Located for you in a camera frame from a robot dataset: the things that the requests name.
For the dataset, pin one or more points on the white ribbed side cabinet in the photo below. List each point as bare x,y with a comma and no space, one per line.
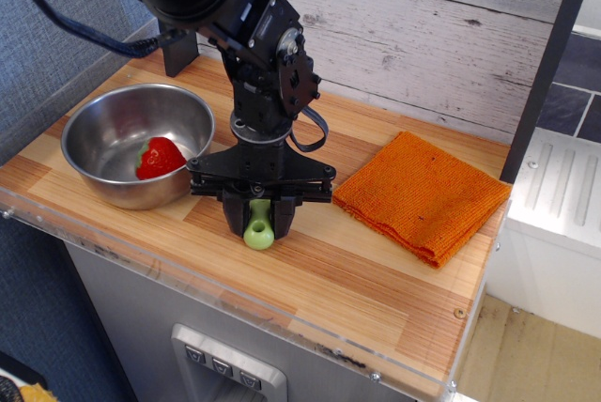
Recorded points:
547,260

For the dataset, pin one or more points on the dark grey post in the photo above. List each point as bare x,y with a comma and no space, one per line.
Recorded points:
179,55
556,44

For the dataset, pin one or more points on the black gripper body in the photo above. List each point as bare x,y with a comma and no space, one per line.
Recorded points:
267,171

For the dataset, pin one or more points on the clear acrylic edge guard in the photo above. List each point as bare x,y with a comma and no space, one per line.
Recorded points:
405,378

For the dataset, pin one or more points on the silver dispenser button panel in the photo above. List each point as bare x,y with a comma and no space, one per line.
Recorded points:
213,371

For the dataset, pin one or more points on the red toy strawberry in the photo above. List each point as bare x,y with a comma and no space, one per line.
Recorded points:
157,157

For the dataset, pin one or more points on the green handled grey spatula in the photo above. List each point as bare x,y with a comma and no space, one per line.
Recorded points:
259,234

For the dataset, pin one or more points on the yellow object at corner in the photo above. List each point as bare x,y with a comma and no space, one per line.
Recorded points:
36,393

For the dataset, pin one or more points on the folded orange cloth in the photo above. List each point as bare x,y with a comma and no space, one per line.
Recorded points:
421,197

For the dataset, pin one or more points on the dark grey left post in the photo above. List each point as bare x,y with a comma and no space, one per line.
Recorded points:
179,55

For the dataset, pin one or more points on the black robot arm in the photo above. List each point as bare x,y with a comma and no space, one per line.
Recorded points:
262,47

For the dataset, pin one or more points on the dark grey right post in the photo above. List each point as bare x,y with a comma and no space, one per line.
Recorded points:
556,44

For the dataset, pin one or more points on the grey toy fridge cabinet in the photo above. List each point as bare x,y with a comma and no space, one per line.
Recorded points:
138,308

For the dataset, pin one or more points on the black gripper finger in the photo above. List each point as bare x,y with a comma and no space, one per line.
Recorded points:
236,209
282,213

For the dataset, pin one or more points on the stainless steel bowl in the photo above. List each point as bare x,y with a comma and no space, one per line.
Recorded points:
102,140

